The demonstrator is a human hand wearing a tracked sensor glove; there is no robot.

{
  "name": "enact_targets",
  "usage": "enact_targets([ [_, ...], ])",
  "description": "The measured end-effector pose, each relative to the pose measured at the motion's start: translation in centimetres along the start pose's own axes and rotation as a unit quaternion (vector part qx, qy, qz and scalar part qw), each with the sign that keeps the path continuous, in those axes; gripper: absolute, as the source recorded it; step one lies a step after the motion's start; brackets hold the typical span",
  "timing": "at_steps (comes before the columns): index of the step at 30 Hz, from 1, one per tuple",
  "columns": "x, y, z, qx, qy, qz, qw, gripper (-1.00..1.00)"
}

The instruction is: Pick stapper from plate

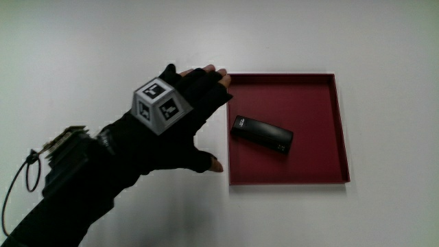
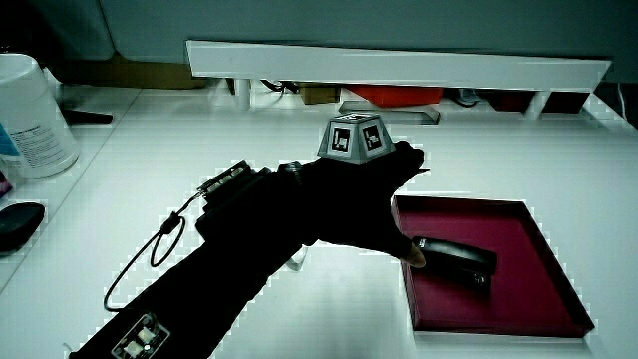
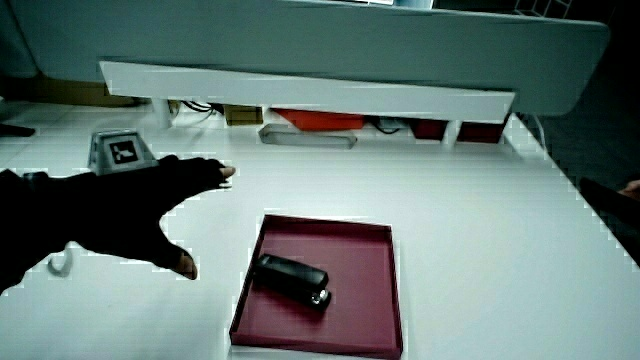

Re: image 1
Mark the person's left hand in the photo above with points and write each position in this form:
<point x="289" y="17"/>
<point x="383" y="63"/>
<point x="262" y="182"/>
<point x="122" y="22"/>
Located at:
<point x="178" y="137"/>

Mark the black stapler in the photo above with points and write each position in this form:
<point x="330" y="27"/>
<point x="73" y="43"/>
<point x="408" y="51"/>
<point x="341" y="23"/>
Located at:
<point x="262" y="133"/>

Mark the dark red square plate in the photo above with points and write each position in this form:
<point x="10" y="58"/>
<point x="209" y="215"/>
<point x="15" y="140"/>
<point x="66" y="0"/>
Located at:
<point x="308" y="103"/>

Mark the person's left forearm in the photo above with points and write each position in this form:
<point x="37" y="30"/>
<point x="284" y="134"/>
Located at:
<point x="75" y="206"/>

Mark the black wrist sensor module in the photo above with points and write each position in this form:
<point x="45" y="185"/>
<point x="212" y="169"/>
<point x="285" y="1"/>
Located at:
<point x="65" y="151"/>

